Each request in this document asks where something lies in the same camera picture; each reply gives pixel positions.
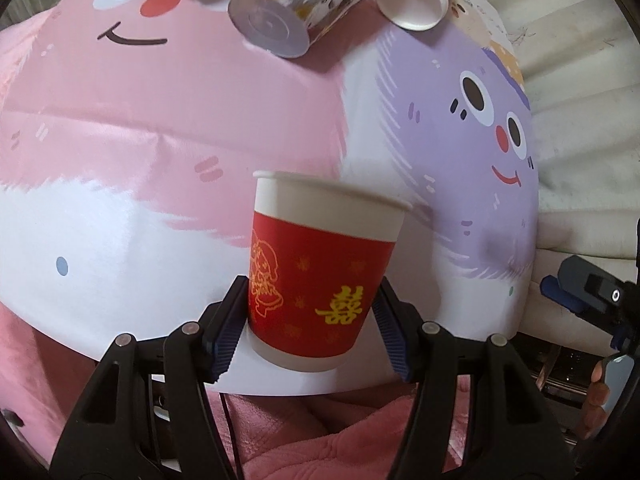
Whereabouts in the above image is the small red paper cup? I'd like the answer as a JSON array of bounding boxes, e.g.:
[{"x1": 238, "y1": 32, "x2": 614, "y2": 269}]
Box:
[{"x1": 248, "y1": 170, "x2": 411, "y2": 373}]

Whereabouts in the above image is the person's right hand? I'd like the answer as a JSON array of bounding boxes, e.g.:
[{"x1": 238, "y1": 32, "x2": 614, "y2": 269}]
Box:
[{"x1": 575, "y1": 361, "x2": 610, "y2": 440}]

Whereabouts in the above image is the pink fluffy blanket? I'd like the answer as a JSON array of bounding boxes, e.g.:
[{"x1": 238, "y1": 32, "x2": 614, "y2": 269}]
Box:
[{"x1": 1, "y1": 192, "x2": 416, "y2": 479}]

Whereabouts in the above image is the white floral curtain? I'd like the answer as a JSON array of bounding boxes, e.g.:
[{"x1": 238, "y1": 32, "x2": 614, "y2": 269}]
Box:
[{"x1": 462, "y1": 0, "x2": 640, "y2": 340}]

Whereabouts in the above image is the cartoon monster tablecloth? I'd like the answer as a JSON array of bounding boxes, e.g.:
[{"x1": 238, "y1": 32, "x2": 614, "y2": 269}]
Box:
[{"x1": 0, "y1": 0, "x2": 542, "y2": 396}]

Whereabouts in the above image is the black cable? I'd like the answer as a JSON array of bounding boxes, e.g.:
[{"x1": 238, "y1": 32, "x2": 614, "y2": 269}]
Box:
[{"x1": 218, "y1": 391, "x2": 246, "y2": 480}]

